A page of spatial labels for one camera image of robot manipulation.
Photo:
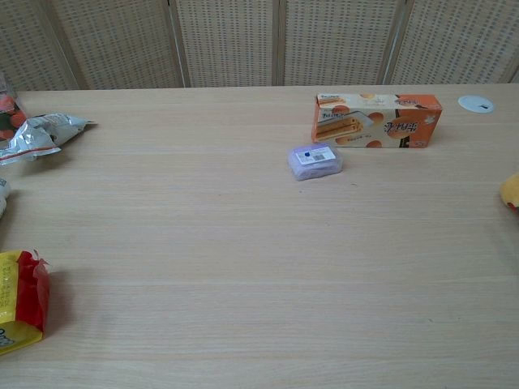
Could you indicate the white round lid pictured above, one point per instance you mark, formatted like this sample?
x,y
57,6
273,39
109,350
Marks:
x,y
474,103

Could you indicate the woven folding screen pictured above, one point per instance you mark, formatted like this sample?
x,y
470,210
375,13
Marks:
x,y
227,40

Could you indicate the white thermos bottle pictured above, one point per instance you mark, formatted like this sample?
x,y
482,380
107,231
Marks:
x,y
3,200

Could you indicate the yellow red snack bag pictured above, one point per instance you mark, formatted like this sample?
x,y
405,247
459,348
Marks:
x,y
24,291

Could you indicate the crumpled silver snack bag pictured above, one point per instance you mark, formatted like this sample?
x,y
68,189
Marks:
x,y
36,133

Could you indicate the clear packet of red snacks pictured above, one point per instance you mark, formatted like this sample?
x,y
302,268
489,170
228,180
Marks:
x,y
8,113

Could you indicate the orange snack box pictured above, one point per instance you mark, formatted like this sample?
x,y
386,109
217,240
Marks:
x,y
405,121

